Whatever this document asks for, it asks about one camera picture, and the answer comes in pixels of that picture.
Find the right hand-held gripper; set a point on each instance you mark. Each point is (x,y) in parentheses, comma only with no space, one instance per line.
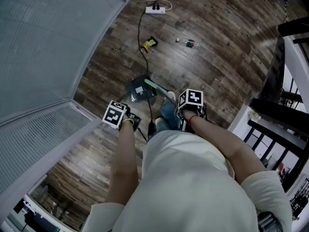
(192,97)

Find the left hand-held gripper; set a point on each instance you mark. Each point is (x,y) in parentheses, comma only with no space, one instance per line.
(113,115)

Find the clear plastic bottle trash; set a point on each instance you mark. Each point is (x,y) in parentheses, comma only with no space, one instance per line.
(190,43)

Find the yellow snack wrapper trash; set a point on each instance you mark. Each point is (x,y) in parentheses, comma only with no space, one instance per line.
(149,43)

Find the person's right forearm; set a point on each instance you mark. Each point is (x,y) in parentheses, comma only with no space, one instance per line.
(217,141)

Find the person's left forearm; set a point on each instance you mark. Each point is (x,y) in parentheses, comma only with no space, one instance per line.
(122,158)

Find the wooden floor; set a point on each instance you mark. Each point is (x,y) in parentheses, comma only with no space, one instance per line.
(217,57)

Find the person's white shoe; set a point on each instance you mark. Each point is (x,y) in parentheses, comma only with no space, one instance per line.
(171,95)
(159,121)

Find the person's blue jeans leg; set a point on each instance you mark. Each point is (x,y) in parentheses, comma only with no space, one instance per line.
(169,115)

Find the black power adapter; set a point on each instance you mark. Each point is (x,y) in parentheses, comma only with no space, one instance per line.
(150,128)

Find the black staircase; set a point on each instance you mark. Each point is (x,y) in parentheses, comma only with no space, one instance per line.
(277,81)

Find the person's white shirt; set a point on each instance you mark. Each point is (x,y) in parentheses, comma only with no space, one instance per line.
(188,185)

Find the white power strip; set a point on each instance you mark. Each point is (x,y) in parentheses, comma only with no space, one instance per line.
(155,10)

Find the frosted glass partition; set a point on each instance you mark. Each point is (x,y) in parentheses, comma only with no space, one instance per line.
(48,45)

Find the black equipment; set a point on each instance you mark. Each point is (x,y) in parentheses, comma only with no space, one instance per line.
(33,219)

